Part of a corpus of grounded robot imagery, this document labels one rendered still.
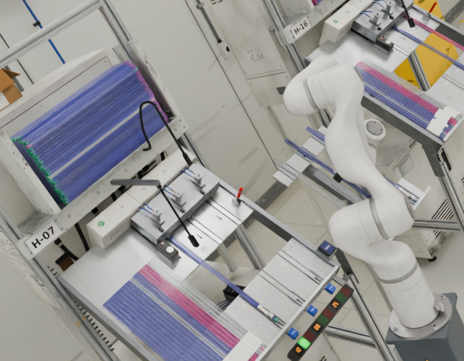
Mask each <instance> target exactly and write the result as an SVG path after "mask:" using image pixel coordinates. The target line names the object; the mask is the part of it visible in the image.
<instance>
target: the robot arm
mask: <svg viewBox="0 0 464 361"><path fill-rule="evenodd" d="M363 94H364V80H363V77H362V75H361V73H360V72H359V70H358V69H357V68H356V67H354V66H352V65H350V64H338V63H337V61H336V60H335V59H334V58H333V57H330V56H328V55H325V54H320V55H318V56H316V57H315V58H313V60H312V61H311V63H310V65H309V66H308V67H307V68H306V69H304V70H303V71H301V72H300V73H298V75H297V76H295V77H294V78H293V79H292V80H291V81H290V83H288V85H287V86H286V89H285V90H284V95H283V102H284V107H285V108H286V110H287V111H288V112H289V113H291V114H292V115H294V116H298V117H301V116H306V115H310V114H312V113H315V112H317V111H320V110H323V109H324V108H326V107H330V108H331V109H332V111H333V112H334V117H333V119H332V121H331V123H330V124H329V127H328V128H327V131H326V133H325V138H324V142H325V145H326V148H327V152H328V154H329V157H330V159H331V162H332V164H333V166H334V172H335V173H336V174H335V175H334V177H333V179H334V180H335V181H336V182H338V183H340V182H341V181H342V179H345V180H346V181H349V182H350V183H354V184H357V185H360V186H364V187H365V188H367V189H368V190H369V191H370V192H371V194H372V197H371V198H368V199H366V200H363V201H360V202H358V203H354V204H352V205H350V206H346V207H344V208H341V209H339V210H338V211H336V212H335V213H334V214H333V215H332V217H331V218H330V220H329V225H328V228H329V235H330V236H331V238H332V241H333V242H334V244H335V245H336V246H337V247H338V248H339V249H341V250H342V251H343V252H344V253H346V254H349V255H350V256H353V257H355V258H357V259H360V260H362V261H365V262H367V263H368V264H369V265H370V266H371V267H372V268H373V270H374V272H375V274H376V275H377V278H378V279H379V281H380V284H381V285H382V288H383V289H384V291H385V293H386V295H387V297H388V299H389V301H390V303H391V305H392V307H393V310H392V312H391V314H390V317H389V326H390V329H391V330H392V332H393V333H394V334H395V335H396V336H398V337H400V338H402V339H405V340H420V339H424V338H426V337H429V336H432V335H434V334H436V333H437V332H439V331H440V330H441V329H442V328H443V327H445V325H446V324H447V323H448V322H449V321H450V318H451V316H452V313H453V308H452V305H451V303H450V301H449V299H448V298H447V297H445V296H444V295H442V294H439V293H436V292H431V290H430V287H429V285H428V283H427V281H426V279H425V277H424V275H423V273H422V270H421V268H420V266H419V264H418V262H417V260H416V258H415V256H414V254H413V252H412V250H411V249H410V247H409V246H408V245H407V244H405V243H402V242H399V241H391V240H385V239H388V238H391V237H393V236H397V235H400V234H402V233H404V232H406V231H407V230H409V229H410V228H411V227H412V225H413V223H414V220H415V213H414V210H413V207H412V205H411V203H410V201H409V200H408V199H407V198H406V197H405V196H404V195H403V194H402V193H401V192H400V191H399V190H397V189H396V187H394V186H393V185H392V184H391V183H390V182H389V181H388V180H386V179H385V178H384V177H383V176H382V175H381V173H380V172H379V171H378V170H377V169H376V168H375V166H374V165H375V163H376V158H377V147H378V145H379V143H380V141H381V140H382V139H383V137H384V136H385V127H384V126H383V124H382V123H380V122H379V121H377V120H374V119H368V120H365V121H364V113H363V109H362V106H361V101H362V97H363Z"/></svg>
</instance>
